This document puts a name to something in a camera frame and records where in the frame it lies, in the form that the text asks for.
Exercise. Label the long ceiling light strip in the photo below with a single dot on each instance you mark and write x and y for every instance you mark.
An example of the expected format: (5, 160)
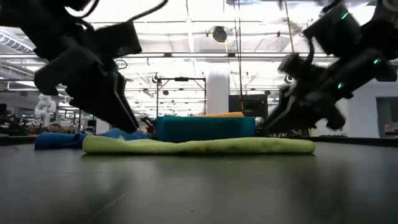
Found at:
(199, 55)

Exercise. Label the white building column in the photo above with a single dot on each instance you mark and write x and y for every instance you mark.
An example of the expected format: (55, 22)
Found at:
(217, 90)

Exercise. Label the blue plastic bin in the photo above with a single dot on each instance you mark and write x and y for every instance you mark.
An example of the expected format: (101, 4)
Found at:
(205, 129)

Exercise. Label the black metal frame rig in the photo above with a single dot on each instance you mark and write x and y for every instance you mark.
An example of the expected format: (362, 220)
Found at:
(181, 79)

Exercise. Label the black cabinet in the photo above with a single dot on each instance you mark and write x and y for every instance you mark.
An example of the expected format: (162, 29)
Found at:
(252, 105)

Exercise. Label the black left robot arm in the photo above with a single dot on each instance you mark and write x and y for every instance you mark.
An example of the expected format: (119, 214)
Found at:
(37, 25)

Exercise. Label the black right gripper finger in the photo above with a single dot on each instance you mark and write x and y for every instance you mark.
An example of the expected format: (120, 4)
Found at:
(335, 119)
(286, 116)

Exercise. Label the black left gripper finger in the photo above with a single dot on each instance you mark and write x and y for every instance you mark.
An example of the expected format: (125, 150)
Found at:
(112, 112)

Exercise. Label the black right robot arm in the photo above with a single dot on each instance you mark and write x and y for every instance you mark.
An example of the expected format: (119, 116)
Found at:
(367, 46)

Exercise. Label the white humanoid robot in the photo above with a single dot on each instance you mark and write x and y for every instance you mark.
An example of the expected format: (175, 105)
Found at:
(45, 107)

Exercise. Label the green microfiber towel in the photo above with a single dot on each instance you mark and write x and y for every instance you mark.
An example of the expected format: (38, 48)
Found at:
(199, 146)

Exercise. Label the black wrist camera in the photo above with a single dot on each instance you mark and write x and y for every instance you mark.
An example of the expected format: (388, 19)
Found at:
(119, 39)
(298, 67)

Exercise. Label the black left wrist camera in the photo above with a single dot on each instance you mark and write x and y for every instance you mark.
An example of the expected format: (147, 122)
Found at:
(119, 39)

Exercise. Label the orange microfiber towel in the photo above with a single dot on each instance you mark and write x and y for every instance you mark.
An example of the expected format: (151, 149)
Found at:
(224, 114)

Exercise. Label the blue microfiber towel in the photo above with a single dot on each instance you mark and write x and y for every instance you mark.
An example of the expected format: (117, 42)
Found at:
(59, 140)

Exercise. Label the silver ventilation duct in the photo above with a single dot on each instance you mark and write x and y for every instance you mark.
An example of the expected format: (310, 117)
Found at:
(14, 43)

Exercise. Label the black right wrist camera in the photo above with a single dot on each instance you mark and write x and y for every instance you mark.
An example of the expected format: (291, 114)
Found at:
(298, 67)

